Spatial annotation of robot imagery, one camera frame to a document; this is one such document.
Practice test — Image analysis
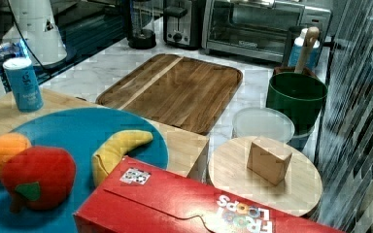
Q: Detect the wooden spoon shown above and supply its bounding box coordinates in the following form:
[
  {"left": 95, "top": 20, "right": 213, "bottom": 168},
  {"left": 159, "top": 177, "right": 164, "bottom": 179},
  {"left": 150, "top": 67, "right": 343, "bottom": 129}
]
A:
[{"left": 294, "top": 26, "right": 320, "bottom": 74}]

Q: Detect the red Froot Loops box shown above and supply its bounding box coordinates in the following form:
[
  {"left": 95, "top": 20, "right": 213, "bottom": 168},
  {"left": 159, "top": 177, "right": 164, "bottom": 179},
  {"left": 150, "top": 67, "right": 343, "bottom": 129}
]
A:
[{"left": 74, "top": 157, "right": 343, "bottom": 233}]

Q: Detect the blue round plate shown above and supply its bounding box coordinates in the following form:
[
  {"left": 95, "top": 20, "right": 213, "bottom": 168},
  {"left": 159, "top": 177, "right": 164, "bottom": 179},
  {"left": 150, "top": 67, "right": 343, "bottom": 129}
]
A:
[{"left": 0, "top": 108, "right": 169, "bottom": 233}]

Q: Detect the black two-slot toaster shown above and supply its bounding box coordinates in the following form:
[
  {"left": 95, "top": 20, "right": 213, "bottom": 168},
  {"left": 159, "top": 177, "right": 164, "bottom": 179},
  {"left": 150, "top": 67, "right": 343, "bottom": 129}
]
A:
[{"left": 163, "top": 0, "right": 206, "bottom": 50}]

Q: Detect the blue white-capped bottle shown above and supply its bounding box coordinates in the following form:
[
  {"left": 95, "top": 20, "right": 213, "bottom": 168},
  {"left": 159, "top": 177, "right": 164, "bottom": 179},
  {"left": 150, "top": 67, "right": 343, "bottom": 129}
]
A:
[{"left": 288, "top": 26, "right": 321, "bottom": 70}]

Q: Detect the orange plush orange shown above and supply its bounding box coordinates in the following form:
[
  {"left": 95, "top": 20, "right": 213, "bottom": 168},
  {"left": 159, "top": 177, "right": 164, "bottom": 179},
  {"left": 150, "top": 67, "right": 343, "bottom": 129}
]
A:
[{"left": 0, "top": 132, "right": 31, "bottom": 177}]

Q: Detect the silver toaster oven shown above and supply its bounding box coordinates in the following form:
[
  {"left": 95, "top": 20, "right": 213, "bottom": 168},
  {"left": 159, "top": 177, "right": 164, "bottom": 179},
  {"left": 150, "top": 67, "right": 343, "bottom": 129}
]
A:
[{"left": 202, "top": 0, "right": 332, "bottom": 62}]

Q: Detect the blue salt shaker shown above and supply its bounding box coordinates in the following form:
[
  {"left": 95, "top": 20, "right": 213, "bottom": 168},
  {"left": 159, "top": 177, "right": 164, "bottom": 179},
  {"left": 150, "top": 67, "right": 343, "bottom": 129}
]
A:
[{"left": 3, "top": 57, "right": 44, "bottom": 113}]

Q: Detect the green mug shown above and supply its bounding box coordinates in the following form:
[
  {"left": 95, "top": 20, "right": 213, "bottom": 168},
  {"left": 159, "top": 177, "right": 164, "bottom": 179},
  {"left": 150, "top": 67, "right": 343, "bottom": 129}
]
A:
[{"left": 266, "top": 72, "right": 327, "bottom": 135}]

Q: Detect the black coffee grinder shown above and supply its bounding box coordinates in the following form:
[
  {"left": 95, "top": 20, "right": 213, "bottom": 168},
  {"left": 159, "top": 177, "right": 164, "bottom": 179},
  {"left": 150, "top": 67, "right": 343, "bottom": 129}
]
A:
[{"left": 125, "top": 0, "right": 156, "bottom": 50}]

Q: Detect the wooden cutting board tray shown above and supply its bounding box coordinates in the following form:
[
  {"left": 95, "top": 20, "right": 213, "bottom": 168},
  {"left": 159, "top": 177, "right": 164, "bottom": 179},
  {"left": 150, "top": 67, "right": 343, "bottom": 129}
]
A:
[{"left": 96, "top": 53, "right": 243, "bottom": 135}]

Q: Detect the jar with wooden lid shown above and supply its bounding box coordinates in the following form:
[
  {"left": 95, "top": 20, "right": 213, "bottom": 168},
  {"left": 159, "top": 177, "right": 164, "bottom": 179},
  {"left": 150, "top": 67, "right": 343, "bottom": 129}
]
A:
[{"left": 208, "top": 136, "right": 322, "bottom": 216}]

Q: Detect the dark wooden utensil box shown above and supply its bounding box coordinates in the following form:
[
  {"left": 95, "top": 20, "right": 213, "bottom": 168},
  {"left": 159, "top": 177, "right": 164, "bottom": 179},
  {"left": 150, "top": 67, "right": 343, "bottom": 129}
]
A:
[{"left": 273, "top": 66, "right": 317, "bottom": 78}]

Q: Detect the yellow plush banana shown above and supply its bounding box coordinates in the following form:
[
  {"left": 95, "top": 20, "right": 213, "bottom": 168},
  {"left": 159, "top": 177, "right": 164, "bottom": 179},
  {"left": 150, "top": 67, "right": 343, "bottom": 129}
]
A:
[{"left": 91, "top": 130, "right": 153, "bottom": 186}]

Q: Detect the wooden drawer box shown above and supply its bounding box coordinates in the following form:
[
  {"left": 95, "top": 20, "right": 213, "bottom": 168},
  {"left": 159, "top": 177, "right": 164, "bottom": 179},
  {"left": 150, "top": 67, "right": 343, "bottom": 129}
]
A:
[{"left": 0, "top": 89, "right": 209, "bottom": 181}]

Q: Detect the jar with clear lid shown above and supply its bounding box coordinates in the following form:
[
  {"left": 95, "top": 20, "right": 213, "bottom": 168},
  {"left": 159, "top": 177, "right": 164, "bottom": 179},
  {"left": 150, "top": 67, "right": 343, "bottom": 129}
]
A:
[{"left": 232, "top": 107, "right": 295, "bottom": 143}]

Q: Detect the white paper towel roll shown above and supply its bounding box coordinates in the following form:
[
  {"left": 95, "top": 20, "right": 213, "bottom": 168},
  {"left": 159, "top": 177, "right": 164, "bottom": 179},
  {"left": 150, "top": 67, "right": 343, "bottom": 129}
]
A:
[{"left": 3, "top": 0, "right": 67, "bottom": 65}]

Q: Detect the red plush apple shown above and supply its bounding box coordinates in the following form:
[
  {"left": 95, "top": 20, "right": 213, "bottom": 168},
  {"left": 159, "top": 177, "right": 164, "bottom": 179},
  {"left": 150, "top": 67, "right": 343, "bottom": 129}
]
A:
[{"left": 0, "top": 146, "right": 76, "bottom": 213}]

